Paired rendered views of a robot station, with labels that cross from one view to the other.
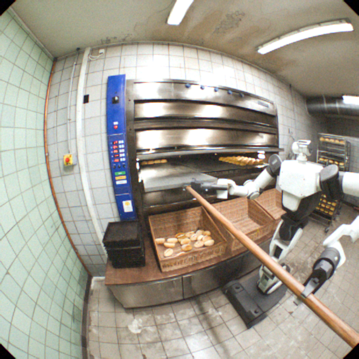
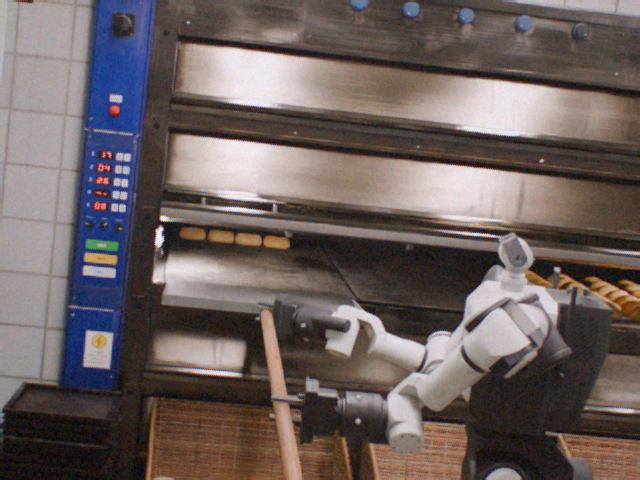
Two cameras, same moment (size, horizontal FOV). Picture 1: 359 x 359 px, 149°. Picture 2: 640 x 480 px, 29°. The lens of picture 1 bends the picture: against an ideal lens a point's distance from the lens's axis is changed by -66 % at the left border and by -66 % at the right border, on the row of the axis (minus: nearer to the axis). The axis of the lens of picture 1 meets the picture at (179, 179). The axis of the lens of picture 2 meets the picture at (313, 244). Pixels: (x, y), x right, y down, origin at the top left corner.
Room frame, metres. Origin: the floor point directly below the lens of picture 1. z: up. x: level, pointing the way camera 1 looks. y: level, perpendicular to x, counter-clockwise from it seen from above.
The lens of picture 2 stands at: (-2.19, -0.70, 1.80)
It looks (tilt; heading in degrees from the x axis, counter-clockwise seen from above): 7 degrees down; 10
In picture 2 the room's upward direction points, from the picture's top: 7 degrees clockwise
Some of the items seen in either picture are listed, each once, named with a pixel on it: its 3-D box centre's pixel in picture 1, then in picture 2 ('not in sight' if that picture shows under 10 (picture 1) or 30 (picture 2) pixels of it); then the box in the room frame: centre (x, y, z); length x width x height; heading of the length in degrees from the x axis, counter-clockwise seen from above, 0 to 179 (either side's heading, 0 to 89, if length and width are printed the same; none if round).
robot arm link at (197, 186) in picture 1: (201, 187); (297, 320); (0.88, -0.14, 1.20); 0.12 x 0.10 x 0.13; 71
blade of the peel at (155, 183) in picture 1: (176, 178); (262, 296); (1.15, 0.02, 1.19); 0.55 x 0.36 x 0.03; 105
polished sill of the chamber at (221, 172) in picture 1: (226, 172); (454, 318); (1.45, -0.50, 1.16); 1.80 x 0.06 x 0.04; 106
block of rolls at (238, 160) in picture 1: (240, 159); (599, 296); (2.01, -0.94, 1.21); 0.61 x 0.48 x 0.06; 16
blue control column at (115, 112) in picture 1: (128, 173); (117, 263); (2.02, 0.76, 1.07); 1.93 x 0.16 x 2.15; 16
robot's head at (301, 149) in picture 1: (301, 150); (515, 259); (0.56, -0.67, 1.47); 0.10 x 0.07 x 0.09; 8
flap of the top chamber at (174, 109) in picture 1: (225, 112); (485, 104); (1.43, -0.51, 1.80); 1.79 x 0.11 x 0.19; 106
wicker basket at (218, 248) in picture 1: (185, 235); (247, 475); (1.01, -0.02, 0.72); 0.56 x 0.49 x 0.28; 107
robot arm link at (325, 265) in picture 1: (321, 273); (333, 413); (0.09, -0.37, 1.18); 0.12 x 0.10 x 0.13; 105
